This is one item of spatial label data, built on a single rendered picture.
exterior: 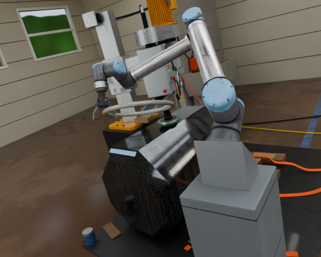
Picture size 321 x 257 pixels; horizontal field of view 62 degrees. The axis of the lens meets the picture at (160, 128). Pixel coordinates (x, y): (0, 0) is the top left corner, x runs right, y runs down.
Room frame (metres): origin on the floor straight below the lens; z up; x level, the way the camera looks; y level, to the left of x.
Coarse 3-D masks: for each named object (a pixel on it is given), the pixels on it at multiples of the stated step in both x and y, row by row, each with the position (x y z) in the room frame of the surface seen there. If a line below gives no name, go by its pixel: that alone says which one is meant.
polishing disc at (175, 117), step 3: (174, 117) 2.40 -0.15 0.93; (177, 117) 2.38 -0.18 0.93; (159, 120) 2.42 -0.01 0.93; (162, 120) 2.40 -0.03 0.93; (165, 120) 2.38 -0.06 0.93; (168, 120) 2.35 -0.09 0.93; (171, 120) 2.33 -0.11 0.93; (174, 120) 2.31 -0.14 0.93; (159, 123) 2.35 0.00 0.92; (162, 123) 2.33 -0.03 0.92; (165, 123) 2.31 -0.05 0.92
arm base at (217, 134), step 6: (216, 126) 1.29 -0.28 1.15; (222, 126) 1.26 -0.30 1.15; (228, 126) 1.25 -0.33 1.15; (216, 132) 1.26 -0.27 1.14; (222, 132) 1.24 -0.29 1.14; (228, 132) 1.23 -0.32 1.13; (234, 132) 1.24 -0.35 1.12; (210, 138) 1.24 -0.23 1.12; (216, 138) 1.22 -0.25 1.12; (222, 138) 1.20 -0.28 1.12; (228, 138) 1.20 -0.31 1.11; (234, 138) 1.21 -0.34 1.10
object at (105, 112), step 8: (120, 104) 1.59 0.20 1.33; (128, 104) 1.56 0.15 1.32; (136, 104) 1.56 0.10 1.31; (144, 104) 1.56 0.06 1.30; (152, 104) 1.58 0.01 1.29; (160, 104) 1.60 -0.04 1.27; (168, 104) 1.65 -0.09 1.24; (104, 112) 1.68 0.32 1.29; (136, 112) 1.99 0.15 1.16; (144, 112) 1.98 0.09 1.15; (152, 112) 1.96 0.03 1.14
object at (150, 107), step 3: (177, 90) 2.58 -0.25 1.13; (174, 93) 2.59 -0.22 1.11; (165, 96) 2.29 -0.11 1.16; (168, 96) 2.35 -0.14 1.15; (171, 96) 2.44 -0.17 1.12; (153, 99) 2.29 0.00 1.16; (156, 99) 2.37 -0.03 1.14; (165, 99) 2.23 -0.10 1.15; (168, 99) 2.32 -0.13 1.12; (150, 105) 2.18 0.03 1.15; (153, 105) 2.25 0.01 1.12; (156, 105) 2.23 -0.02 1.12; (159, 105) 2.05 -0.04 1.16; (162, 105) 2.11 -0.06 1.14; (144, 108) 2.03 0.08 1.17; (147, 108) 2.09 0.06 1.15; (150, 108) 2.16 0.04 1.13; (153, 108) 2.14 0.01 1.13; (156, 108) 1.96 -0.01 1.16; (147, 114) 1.98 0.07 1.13
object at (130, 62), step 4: (128, 56) 3.23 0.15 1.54; (136, 56) 3.10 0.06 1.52; (116, 60) 3.11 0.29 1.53; (124, 60) 3.13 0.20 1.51; (128, 60) 3.12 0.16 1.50; (132, 60) 3.10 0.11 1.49; (136, 60) 3.08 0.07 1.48; (128, 64) 3.12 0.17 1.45; (132, 64) 3.10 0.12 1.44; (136, 64) 3.09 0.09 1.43; (128, 68) 3.11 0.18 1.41; (132, 68) 3.10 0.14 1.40; (112, 76) 3.12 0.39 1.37; (112, 80) 3.12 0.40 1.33; (116, 80) 3.10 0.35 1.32
